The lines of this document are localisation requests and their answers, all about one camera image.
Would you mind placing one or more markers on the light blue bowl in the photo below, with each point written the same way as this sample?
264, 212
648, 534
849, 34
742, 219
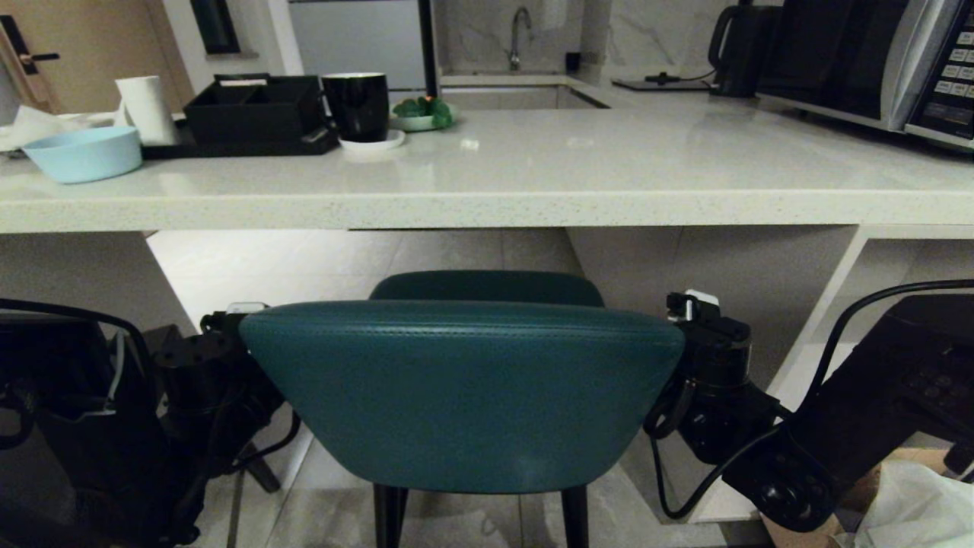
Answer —
84, 156

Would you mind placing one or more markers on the crumpled white tissue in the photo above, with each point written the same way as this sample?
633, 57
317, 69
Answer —
38, 122

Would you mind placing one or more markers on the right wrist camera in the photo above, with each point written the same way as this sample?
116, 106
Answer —
696, 302

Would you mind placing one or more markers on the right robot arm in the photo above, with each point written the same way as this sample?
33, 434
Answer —
875, 411

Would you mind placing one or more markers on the white plastic bag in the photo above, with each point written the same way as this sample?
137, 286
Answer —
921, 510

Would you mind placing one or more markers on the silver black microwave oven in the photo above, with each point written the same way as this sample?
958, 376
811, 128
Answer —
837, 53

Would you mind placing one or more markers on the black electric kettle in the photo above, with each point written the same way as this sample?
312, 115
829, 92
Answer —
749, 53

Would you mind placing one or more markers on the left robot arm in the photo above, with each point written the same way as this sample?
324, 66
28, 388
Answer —
76, 457

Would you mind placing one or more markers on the white saucer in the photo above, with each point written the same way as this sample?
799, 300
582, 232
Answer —
373, 144

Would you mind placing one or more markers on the wooden door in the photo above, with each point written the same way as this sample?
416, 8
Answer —
99, 46

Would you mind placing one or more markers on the white stone kitchen counter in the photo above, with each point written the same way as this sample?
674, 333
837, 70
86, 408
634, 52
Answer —
578, 175

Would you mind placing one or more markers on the chrome faucet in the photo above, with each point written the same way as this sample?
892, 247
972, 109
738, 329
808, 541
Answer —
516, 38

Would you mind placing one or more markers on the white paper towel roll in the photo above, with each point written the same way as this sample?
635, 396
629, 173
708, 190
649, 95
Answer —
148, 110

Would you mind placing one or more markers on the black organizer box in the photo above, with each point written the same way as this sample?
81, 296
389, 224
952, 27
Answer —
251, 114

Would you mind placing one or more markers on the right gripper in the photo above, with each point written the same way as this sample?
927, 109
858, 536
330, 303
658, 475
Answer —
719, 354

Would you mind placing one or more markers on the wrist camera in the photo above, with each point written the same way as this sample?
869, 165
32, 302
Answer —
696, 302
247, 307

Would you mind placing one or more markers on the black mug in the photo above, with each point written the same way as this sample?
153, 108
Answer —
356, 106

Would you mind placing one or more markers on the small green plant dish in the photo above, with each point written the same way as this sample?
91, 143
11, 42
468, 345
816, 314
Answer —
426, 113

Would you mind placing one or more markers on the kitchen sink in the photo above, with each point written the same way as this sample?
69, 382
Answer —
510, 97

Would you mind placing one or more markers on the teal leather bar stool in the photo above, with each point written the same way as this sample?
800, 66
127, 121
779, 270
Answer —
464, 396

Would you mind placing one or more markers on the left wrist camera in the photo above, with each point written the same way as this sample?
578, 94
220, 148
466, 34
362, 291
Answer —
247, 307

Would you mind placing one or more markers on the black flat tray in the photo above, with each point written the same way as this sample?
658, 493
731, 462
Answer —
228, 149

